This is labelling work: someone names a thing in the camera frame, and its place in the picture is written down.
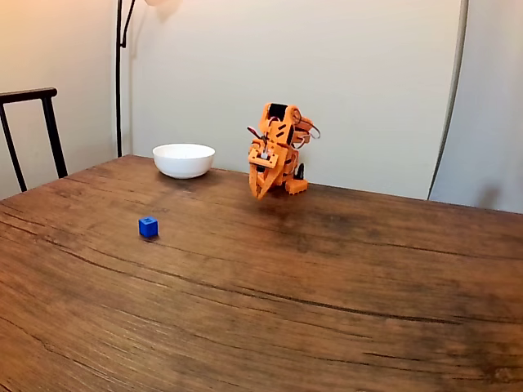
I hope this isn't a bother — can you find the white bowl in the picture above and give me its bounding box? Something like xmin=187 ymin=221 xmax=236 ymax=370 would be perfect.
xmin=152 ymin=142 xmax=216 ymax=180

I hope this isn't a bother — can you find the black floor lamp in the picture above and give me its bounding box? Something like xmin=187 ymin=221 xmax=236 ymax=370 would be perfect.
xmin=115 ymin=0 xmax=183 ymax=158

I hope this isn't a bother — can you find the blue cube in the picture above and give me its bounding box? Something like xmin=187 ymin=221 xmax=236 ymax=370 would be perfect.
xmin=138 ymin=215 xmax=159 ymax=238

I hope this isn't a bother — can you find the orange camera mount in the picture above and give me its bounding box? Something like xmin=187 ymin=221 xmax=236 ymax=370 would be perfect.
xmin=248 ymin=147 xmax=276 ymax=169

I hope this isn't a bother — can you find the black chair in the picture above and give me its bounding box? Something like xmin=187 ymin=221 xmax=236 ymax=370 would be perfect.
xmin=0 ymin=87 xmax=69 ymax=193

